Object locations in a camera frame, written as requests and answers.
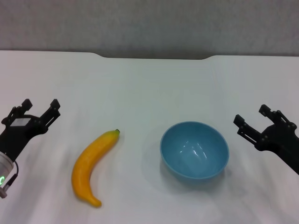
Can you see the yellow banana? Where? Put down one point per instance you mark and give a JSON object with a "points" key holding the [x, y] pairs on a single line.
{"points": [[85, 163]]}

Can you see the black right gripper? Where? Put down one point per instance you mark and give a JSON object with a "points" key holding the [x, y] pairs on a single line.
{"points": [[280, 142]]}

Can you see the blue plastic bowl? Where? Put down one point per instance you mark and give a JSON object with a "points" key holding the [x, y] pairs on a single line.
{"points": [[194, 151]]}

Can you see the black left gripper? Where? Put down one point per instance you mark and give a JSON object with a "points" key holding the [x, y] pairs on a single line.
{"points": [[21, 135]]}

